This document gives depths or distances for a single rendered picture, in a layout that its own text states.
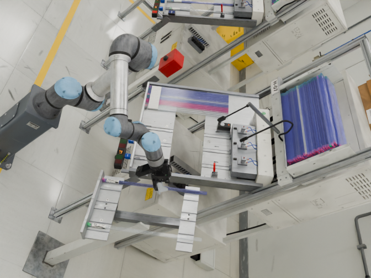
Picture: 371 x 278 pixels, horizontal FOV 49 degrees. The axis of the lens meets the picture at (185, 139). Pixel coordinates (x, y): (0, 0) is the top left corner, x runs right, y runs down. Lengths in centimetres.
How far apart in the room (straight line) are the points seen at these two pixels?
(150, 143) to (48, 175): 121
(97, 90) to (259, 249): 243
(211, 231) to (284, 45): 157
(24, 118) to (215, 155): 102
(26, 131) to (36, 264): 77
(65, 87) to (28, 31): 128
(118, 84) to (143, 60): 22
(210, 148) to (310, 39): 143
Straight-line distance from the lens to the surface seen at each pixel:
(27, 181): 266
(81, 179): 290
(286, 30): 327
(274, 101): 246
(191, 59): 342
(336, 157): 200
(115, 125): 166
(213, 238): 271
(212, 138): 233
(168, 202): 245
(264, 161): 220
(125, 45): 181
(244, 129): 229
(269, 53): 338
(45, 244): 260
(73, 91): 205
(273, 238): 390
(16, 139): 239
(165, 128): 235
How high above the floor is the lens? 218
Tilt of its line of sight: 34 degrees down
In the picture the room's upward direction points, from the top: 63 degrees clockwise
